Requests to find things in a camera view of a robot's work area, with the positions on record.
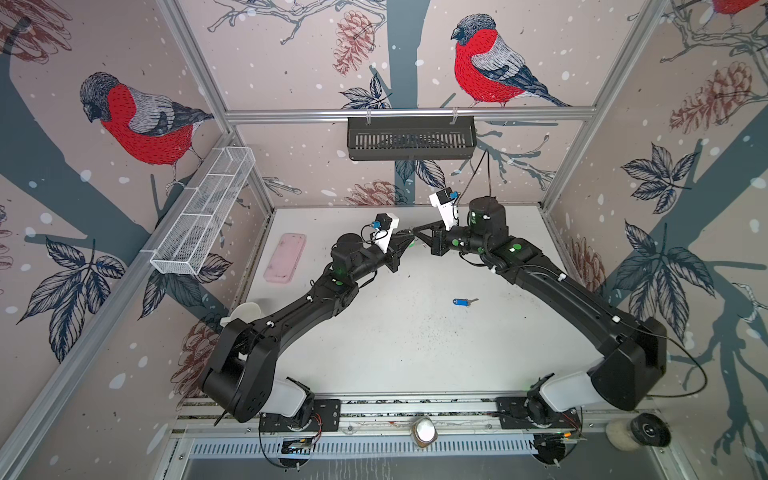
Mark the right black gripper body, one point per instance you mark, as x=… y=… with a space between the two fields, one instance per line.
x=459 y=238

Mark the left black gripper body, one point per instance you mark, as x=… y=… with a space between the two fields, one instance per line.
x=374 y=261

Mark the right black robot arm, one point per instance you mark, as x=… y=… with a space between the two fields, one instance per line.
x=634 y=351

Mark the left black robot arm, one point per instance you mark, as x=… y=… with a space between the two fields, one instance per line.
x=240 y=372

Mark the blue tagged key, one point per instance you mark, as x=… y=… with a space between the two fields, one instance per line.
x=464 y=302

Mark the pink plastic case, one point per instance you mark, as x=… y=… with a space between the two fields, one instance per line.
x=285 y=259

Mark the black hanging basket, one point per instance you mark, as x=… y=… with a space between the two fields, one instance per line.
x=411 y=138

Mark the white paper cup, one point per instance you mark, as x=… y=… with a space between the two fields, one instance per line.
x=247 y=312

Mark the small round lamp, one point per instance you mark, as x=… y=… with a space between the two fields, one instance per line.
x=424 y=432

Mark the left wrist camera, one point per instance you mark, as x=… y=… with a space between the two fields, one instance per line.
x=384 y=226

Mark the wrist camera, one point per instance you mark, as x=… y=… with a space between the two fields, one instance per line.
x=446 y=202
x=384 y=226

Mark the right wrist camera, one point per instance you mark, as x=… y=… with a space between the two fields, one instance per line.
x=446 y=202

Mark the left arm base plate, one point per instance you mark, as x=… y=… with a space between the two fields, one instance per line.
x=322 y=415

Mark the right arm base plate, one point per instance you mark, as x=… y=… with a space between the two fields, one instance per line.
x=524 y=413

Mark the white wire mesh shelf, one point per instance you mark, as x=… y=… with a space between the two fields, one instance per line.
x=189 y=241

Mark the horizontal aluminium frame bar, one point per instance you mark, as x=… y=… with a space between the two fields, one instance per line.
x=298 y=116

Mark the white slotted cable duct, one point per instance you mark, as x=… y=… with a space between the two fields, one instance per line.
x=342 y=448

